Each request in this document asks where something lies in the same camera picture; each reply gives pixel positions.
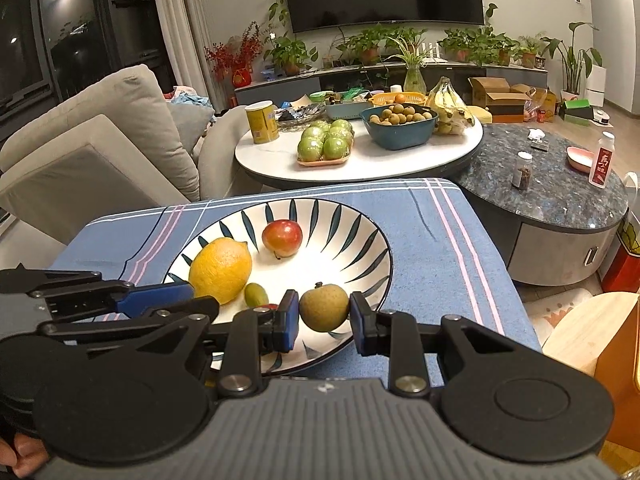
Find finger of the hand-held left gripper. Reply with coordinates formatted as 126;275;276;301
0;266;195;322
37;296;221;339

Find white printed paper bag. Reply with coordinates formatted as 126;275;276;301
600;172;640;293

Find dark marble round table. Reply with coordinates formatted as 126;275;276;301
452;122;630;287

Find cardboard box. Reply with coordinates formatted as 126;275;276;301
467;76;533;123

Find round white table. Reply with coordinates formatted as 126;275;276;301
235;105;485;191

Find green box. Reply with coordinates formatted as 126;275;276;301
559;99;601;121

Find white bottle with red label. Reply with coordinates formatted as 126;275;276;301
588;131;616;188

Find beige recliner sofa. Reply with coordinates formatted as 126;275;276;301
0;64;251;246

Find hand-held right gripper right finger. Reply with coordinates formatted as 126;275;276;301
349;291;512;401

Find red flower arrangement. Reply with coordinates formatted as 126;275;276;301
204;21;266;88

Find orange plastic basket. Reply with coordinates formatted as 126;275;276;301
369;91;430;107

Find pile of snack packets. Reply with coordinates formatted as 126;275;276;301
275;92;331;128

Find pile of clothes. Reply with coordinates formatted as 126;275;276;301
162;85;213;108

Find grey television cabinet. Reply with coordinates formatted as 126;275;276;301
234;57;548;106

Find red snack bags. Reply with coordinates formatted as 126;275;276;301
522;87;558;124

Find person's left hand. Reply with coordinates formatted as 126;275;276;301
0;432;51;479

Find row of potted plants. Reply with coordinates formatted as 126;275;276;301
262;22;548;76

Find patterned rug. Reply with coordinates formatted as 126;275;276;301
520;280;608;333

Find pack of green apples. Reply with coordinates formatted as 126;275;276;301
296;118;356;167

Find pile of longans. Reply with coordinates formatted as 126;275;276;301
367;103;433;125

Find yellow lemon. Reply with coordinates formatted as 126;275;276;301
188;238;253;306

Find dark blue bowl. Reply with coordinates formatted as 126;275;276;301
361;105;439;152

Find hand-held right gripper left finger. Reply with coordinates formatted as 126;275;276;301
132;290;300;400

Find bunch of bananas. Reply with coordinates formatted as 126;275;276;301
426;76;476;136

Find white bowl with dark stripes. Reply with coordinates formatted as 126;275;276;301
164;199;393;376

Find white air purifier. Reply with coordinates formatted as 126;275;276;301
585;62;607;106

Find glass vase with green plant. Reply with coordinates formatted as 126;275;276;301
385;35;441;95

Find tall leafy floor plant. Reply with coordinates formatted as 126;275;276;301
540;21;603;101

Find small spice jar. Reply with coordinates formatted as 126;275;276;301
511;152;532;191

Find beige curtain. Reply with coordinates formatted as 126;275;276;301
149;0;223;111

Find grey cushion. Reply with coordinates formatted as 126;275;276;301
167;100;216;161

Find orange wooden phone stand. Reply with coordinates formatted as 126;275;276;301
592;300;640;461

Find yellow can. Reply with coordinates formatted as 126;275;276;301
245;101;280;145

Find pink dish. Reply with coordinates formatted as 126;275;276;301
566;146;596;170

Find small green fruit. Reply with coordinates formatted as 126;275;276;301
244;282;271;308

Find blue striped tablecloth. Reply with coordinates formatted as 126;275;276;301
47;178;543;391

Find dark window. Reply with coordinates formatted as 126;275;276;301
0;0;173;121

